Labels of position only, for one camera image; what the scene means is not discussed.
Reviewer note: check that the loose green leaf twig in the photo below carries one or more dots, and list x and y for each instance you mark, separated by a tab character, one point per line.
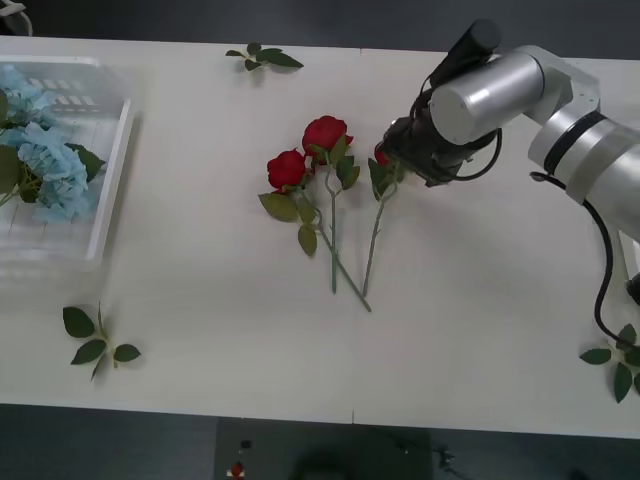
77	321
277	57
622	382

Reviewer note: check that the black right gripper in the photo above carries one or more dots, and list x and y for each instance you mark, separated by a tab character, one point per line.
417	155

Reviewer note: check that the red rose green stem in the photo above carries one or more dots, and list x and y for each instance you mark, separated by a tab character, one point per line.
286	170
325	132
382	180

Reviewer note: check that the dark robot base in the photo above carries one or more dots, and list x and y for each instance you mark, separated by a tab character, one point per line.
325	450

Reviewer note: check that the silver-grey right robot arm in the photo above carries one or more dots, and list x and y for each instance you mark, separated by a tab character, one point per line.
490	90

